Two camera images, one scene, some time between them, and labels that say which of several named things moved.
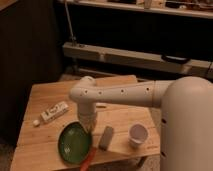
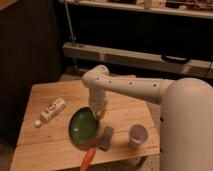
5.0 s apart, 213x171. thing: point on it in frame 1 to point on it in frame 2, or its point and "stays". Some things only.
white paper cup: [137, 134] stays
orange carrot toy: [91, 154] stays
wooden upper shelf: [191, 8] stays
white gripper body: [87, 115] to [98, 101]
